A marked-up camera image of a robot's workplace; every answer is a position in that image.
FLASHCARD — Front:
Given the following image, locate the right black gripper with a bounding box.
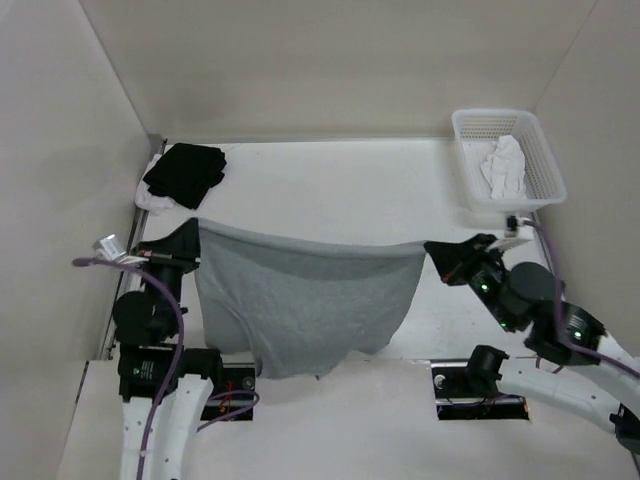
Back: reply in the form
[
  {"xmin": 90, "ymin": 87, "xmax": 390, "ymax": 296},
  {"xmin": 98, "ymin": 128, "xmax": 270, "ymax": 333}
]
[{"xmin": 424, "ymin": 231, "xmax": 517, "ymax": 330}]

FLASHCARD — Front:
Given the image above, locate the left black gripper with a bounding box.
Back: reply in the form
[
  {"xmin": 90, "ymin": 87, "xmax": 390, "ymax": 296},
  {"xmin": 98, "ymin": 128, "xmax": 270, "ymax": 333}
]
[{"xmin": 131, "ymin": 216, "xmax": 202, "ymax": 334}]

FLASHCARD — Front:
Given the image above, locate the grey tank top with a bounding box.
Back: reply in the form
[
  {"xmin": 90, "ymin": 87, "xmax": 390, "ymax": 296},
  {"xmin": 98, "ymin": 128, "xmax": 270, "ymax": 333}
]
[{"xmin": 195, "ymin": 220, "xmax": 426, "ymax": 379}]

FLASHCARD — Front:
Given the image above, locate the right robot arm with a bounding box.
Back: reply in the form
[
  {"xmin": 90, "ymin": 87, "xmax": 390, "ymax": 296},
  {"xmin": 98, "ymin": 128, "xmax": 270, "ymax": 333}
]
[{"xmin": 424, "ymin": 234, "xmax": 639, "ymax": 454}]

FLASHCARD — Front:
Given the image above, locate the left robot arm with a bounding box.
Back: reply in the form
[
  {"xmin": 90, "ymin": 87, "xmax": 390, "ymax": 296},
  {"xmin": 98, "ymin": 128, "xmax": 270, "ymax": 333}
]
[{"xmin": 113, "ymin": 219, "xmax": 225, "ymax": 479}]

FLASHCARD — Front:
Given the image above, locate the folded white tank top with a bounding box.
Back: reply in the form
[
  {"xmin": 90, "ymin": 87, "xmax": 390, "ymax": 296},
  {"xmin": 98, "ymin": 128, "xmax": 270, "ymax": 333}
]
[{"xmin": 134, "ymin": 154, "xmax": 175, "ymax": 215}]

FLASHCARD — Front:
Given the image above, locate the folded black tank top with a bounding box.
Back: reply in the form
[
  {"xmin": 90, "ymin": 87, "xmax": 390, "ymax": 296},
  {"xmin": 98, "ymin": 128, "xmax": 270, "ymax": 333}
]
[{"xmin": 142, "ymin": 143, "xmax": 227, "ymax": 210}]

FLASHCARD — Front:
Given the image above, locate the crumpled white tank top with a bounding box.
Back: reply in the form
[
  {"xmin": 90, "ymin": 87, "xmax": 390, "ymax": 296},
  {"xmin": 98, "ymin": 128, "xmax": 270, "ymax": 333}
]
[{"xmin": 480, "ymin": 135, "xmax": 526, "ymax": 200}]

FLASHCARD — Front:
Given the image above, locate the white plastic basket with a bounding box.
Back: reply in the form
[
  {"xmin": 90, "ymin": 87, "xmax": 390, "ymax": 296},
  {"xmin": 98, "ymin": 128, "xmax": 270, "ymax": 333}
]
[{"xmin": 451, "ymin": 109, "xmax": 567, "ymax": 213}]

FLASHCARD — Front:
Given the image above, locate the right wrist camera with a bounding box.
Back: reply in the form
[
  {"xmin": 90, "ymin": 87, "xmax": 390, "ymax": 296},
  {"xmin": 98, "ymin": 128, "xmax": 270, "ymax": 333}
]
[{"xmin": 491, "ymin": 215, "xmax": 535, "ymax": 252}]

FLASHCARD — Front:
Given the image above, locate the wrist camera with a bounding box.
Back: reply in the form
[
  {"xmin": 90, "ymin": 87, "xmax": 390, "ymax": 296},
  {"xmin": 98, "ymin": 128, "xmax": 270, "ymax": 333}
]
[
  {"xmin": 93, "ymin": 234, "xmax": 148, "ymax": 265},
  {"xmin": 491, "ymin": 215, "xmax": 535, "ymax": 252}
]

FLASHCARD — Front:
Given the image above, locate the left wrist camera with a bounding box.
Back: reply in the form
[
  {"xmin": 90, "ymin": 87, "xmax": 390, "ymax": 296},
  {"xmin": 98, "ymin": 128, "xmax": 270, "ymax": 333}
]
[{"xmin": 93, "ymin": 234, "xmax": 148, "ymax": 265}]

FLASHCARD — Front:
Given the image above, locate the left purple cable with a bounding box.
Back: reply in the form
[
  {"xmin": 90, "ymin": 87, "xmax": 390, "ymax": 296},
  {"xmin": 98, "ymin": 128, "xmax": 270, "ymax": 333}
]
[{"xmin": 72, "ymin": 255, "xmax": 261, "ymax": 480}]

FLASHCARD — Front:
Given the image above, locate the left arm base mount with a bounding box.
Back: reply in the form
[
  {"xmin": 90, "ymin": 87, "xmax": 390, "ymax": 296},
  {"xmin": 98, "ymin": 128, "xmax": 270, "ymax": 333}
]
[{"xmin": 201, "ymin": 362, "xmax": 256, "ymax": 422}]

